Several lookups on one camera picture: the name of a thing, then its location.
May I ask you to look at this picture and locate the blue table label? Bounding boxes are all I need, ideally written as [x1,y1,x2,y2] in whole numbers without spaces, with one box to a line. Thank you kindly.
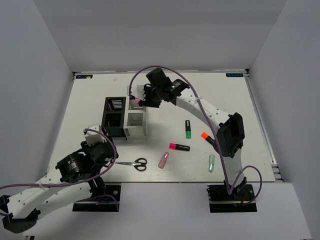
[75,74,93,79]
[225,73,244,78]

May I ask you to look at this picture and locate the right blue table label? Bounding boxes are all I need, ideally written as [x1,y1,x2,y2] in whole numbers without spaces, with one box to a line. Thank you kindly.
[225,73,244,78]

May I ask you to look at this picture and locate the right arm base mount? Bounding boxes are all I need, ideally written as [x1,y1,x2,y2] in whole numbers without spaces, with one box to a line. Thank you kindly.
[206,177,258,213]

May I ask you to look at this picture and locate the black handled scissors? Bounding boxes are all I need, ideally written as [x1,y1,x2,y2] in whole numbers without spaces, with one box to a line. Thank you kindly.
[115,158,148,172]

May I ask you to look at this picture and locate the black mesh organizer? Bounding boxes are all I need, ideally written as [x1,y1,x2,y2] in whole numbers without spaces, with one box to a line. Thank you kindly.
[101,97,126,139]

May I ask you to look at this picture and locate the orange black highlighter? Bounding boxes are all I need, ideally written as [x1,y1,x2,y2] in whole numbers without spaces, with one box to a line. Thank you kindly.
[201,132,216,146]

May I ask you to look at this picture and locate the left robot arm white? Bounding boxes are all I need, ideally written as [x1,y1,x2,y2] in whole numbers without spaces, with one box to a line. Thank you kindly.
[0,138,119,234]

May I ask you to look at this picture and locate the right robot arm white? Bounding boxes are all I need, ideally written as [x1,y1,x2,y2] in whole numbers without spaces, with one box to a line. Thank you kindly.
[140,65,247,200]

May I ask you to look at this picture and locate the pink black highlighter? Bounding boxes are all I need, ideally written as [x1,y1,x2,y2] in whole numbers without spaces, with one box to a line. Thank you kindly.
[169,143,191,152]

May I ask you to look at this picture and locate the white mesh organizer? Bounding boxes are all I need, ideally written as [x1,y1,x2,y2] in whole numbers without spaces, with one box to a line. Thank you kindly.
[123,96,148,140]

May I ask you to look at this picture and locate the green translucent small tube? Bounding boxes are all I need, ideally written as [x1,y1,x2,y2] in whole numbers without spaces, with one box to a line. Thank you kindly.
[208,154,215,173]

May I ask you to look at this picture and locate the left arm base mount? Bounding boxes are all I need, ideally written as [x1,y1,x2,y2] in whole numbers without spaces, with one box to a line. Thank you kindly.
[72,184,122,213]

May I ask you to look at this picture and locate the pink capped clear tube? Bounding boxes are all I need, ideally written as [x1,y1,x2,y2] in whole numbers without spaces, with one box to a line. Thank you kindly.
[130,97,140,108]

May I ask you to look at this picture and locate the left blue table label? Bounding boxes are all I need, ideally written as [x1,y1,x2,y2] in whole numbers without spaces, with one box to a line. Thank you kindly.
[75,74,93,79]

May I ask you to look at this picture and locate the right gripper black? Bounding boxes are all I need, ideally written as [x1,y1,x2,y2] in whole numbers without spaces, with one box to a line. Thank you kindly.
[139,85,163,109]

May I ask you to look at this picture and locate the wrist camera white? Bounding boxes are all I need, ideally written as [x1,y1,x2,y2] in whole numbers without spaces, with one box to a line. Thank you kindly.
[127,84,145,101]
[83,123,106,146]

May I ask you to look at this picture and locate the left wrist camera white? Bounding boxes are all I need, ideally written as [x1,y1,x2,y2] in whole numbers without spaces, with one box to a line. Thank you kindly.
[83,123,106,146]

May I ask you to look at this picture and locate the right aluminium table rail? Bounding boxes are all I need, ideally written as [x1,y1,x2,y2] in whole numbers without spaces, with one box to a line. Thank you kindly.
[244,68,284,183]

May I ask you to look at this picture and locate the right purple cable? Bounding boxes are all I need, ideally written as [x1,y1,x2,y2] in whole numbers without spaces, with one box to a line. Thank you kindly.
[129,65,263,206]

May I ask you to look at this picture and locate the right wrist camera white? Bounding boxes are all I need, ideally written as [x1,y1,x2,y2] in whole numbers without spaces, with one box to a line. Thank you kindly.
[127,84,145,101]

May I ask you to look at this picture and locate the pink translucent small tube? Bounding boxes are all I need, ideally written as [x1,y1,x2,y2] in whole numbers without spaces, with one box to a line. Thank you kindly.
[158,152,169,169]

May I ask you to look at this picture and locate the green black highlighter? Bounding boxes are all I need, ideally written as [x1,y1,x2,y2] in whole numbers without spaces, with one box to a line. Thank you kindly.
[185,120,192,139]

